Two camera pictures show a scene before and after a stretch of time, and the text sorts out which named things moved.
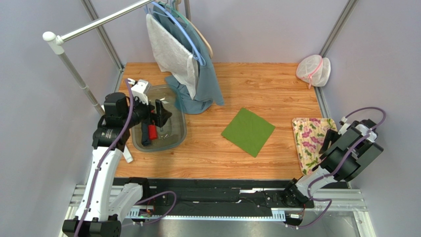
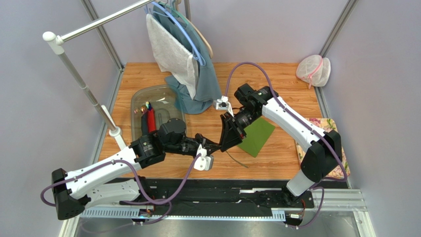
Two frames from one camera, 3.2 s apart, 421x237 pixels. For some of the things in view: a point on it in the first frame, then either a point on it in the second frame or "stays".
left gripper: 161,115 -> 206,144
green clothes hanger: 189,28 stays
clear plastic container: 172,137 stays
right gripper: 337,144 -> 233,125
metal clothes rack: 57,45 stays
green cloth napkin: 248,132 stays
